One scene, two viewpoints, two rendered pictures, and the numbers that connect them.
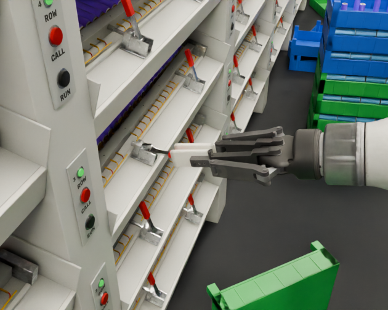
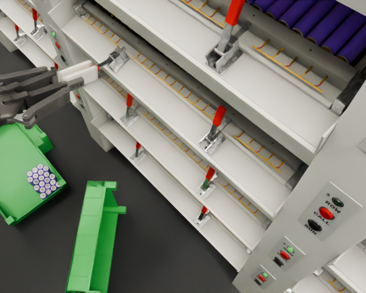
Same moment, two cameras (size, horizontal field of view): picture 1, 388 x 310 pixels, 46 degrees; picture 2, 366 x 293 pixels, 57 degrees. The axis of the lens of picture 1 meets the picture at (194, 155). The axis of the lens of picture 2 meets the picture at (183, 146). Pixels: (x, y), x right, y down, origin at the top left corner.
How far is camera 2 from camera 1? 1.03 m
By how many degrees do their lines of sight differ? 73
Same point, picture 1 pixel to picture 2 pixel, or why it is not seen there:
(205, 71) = (249, 175)
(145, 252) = (119, 111)
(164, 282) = (149, 168)
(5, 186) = not seen: outside the picture
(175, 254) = (169, 186)
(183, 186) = (172, 164)
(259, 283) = (93, 217)
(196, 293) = (164, 221)
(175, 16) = (162, 19)
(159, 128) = (150, 83)
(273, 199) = not seen: outside the picture
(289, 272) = (86, 246)
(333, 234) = not seen: outside the picture
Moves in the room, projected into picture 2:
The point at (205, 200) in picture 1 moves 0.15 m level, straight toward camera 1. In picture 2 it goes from (222, 243) to (172, 215)
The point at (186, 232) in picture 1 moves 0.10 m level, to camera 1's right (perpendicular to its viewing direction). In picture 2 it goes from (188, 206) to (170, 237)
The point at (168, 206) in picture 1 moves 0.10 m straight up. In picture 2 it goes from (154, 142) to (150, 117)
